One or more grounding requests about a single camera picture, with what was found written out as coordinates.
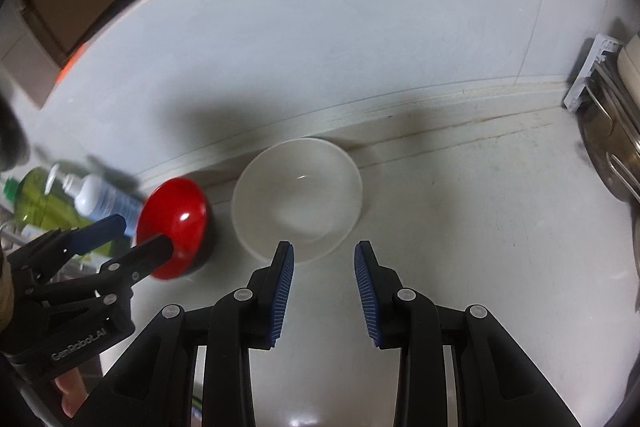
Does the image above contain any metal wire rack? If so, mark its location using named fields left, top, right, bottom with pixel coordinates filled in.
left=0, top=219, right=31, bottom=258

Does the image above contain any white bowl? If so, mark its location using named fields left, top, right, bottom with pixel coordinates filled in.
left=231, top=137, right=363, bottom=264

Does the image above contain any white spray bottle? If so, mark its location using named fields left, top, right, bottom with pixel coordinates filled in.
left=45, top=163, right=146, bottom=238

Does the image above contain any person's left hand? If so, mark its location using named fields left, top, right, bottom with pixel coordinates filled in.
left=54, top=366, right=95, bottom=417

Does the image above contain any green oil bottle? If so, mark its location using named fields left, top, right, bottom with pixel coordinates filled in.
left=2, top=167, right=116, bottom=258

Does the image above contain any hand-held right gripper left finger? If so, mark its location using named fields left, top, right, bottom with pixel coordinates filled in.
left=85, top=241, right=296, bottom=427

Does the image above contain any metal pot shelf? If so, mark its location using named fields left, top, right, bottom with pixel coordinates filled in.
left=564, top=34, right=640, bottom=208

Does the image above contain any red bowl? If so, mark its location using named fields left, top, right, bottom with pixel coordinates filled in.
left=136, top=177, right=211, bottom=280

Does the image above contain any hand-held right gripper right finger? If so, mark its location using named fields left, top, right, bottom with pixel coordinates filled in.
left=353, top=241, right=563, bottom=427

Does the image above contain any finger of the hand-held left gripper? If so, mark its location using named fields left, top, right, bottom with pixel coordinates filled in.
left=7, top=214, right=126, bottom=280
left=95, top=233, right=175, bottom=295

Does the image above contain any steel pot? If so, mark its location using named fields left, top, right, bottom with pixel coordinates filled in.
left=582, top=72, right=640, bottom=218

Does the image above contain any small orange object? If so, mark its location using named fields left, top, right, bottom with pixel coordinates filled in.
left=56, top=47, right=88, bottom=82

